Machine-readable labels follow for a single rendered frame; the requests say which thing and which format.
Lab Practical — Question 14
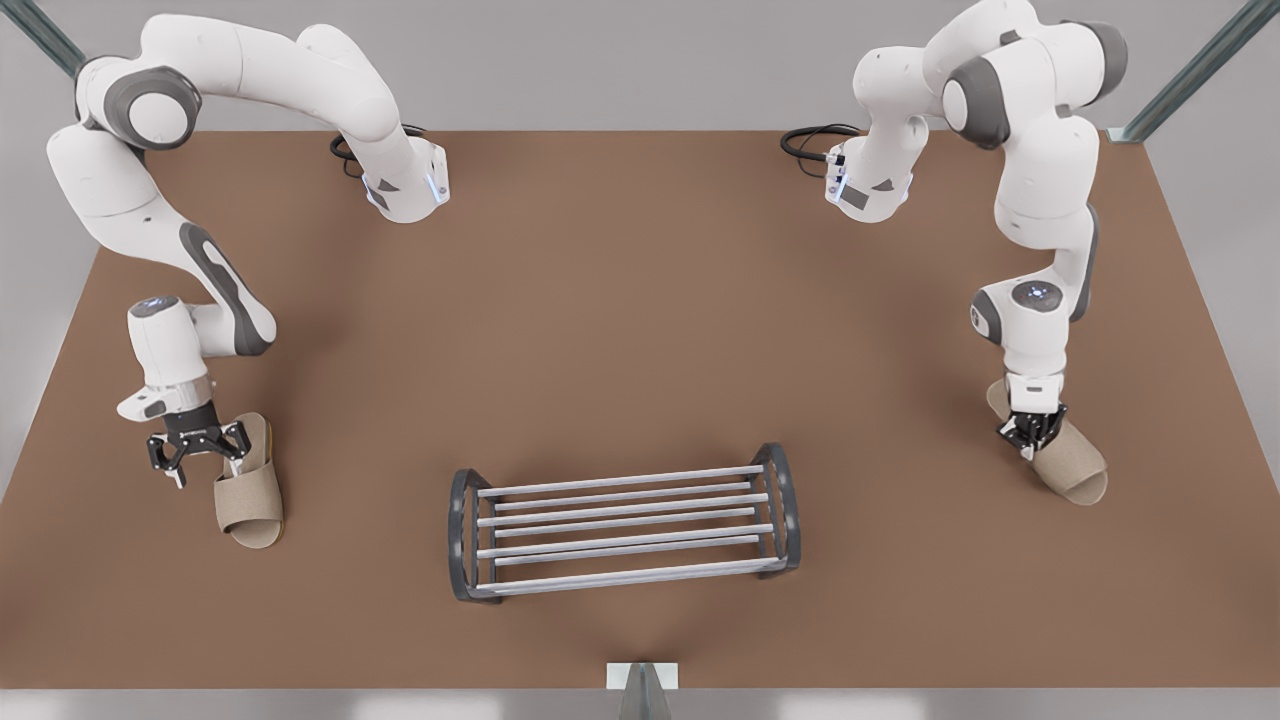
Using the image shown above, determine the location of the beige slipper with yellow sole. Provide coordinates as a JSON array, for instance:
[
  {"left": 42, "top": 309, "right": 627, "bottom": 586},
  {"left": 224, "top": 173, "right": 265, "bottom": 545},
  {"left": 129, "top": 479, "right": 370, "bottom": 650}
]
[
  {"left": 986, "top": 378, "right": 1109, "bottom": 507},
  {"left": 214, "top": 412, "right": 285, "bottom": 550}
]

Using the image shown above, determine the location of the grey metal shoe rack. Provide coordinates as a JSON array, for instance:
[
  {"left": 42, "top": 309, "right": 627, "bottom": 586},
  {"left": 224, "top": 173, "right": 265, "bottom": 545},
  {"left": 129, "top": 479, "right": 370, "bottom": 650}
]
[{"left": 447, "top": 442, "right": 802, "bottom": 604}]

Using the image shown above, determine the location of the black cable loop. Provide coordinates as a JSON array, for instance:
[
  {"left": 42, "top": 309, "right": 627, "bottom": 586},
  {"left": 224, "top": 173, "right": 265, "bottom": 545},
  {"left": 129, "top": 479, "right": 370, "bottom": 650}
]
[
  {"left": 329, "top": 124, "right": 429, "bottom": 181},
  {"left": 780, "top": 123, "right": 864, "bottom": 178}
]

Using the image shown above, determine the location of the silver frame post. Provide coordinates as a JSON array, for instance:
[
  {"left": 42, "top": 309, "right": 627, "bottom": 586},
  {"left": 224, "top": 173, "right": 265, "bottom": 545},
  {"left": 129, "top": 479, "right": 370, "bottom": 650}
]
[
  {"left": 0, "top": 0, "right": 87, "bottom": 79},
  {"left": 606, "top": 661, "right": 680, "bottom": 720},
  {"left": 1107, "top": 0, "right": 1280, "bottom": 144}
]

